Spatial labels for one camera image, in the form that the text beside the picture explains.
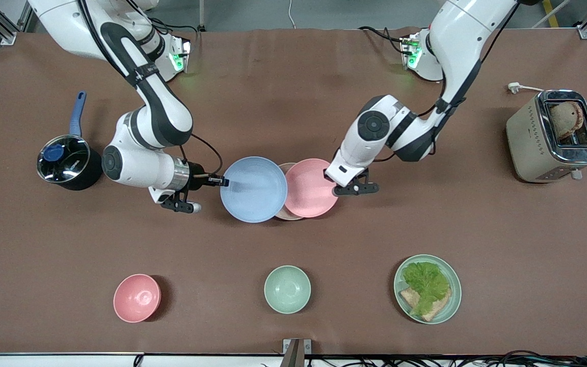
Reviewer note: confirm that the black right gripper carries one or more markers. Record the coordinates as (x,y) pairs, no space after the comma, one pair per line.
(197,175)

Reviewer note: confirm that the blue plate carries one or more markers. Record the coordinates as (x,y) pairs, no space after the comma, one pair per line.
(254,189)

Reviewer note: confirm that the pink plate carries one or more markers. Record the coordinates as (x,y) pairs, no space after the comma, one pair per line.
(311,188)

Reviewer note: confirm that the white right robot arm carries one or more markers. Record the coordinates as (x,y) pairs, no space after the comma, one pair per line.
(163,109)

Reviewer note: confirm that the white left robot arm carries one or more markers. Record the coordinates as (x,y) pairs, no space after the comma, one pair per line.
(456,41)

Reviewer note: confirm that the beige plate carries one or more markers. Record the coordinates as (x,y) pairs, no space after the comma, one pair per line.
(288,216)

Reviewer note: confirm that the brown table mat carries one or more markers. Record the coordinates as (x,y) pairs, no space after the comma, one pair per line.
(293,102)

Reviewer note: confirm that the dark blue saucepan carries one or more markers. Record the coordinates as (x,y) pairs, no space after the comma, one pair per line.
(89,171)

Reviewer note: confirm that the green bowl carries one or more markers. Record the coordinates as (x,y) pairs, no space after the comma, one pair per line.
(287,289)

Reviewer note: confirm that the pink bowl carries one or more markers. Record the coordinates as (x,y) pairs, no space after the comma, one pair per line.
(136,298)

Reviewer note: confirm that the glass lid with blue knob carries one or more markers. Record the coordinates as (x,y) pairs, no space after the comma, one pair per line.
(64,158)

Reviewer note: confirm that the brown toast slice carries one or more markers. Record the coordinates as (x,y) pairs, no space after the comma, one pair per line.
(408,297)
(438,309)

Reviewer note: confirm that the green lettuce leaf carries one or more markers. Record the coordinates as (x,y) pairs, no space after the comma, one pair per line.
(426,283)

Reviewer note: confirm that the green plate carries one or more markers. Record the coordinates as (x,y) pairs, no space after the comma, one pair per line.
(454,300)

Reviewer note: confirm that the beige chrome toaster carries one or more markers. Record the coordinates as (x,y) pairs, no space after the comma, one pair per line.
(530,148)

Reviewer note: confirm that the brown bread in toaster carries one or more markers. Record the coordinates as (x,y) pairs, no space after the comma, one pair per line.
(566,120)

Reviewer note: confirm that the metal clamp bracket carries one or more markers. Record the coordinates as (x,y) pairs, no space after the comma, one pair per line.
(296,351)

